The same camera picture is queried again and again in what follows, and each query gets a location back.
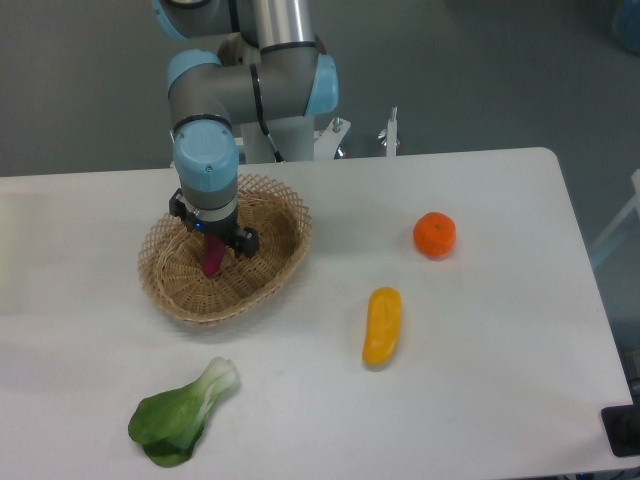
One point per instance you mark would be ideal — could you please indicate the purple sweet potato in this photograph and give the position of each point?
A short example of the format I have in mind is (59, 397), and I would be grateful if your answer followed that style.
(214, 254)

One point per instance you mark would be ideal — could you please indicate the white clamp bracket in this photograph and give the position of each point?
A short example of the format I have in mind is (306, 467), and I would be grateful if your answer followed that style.
(388, 138)

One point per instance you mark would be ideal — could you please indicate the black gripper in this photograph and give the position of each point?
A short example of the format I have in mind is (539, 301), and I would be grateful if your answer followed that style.
(243, 241)

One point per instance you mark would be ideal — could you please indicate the woven wicker basket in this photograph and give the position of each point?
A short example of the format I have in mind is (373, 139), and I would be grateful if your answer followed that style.
(170, 259)

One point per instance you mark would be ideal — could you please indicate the yellow bell pepper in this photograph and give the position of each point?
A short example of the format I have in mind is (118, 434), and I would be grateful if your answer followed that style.
(383, 327)

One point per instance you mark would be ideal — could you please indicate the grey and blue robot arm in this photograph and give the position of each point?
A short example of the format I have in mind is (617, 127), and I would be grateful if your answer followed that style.
(207, 98)

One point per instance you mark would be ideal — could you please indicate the green bok choy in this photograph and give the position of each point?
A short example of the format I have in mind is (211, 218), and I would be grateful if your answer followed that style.
(168, 425)

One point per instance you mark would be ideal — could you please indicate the orange tangerine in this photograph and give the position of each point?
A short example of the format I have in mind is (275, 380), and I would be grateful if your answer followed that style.
(435, 235)

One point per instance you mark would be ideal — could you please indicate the black device at table edge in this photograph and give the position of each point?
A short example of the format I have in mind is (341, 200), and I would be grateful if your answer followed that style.
(621, 424)

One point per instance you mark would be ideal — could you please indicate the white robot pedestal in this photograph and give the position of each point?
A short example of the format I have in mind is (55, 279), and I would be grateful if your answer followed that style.
(293, 137)

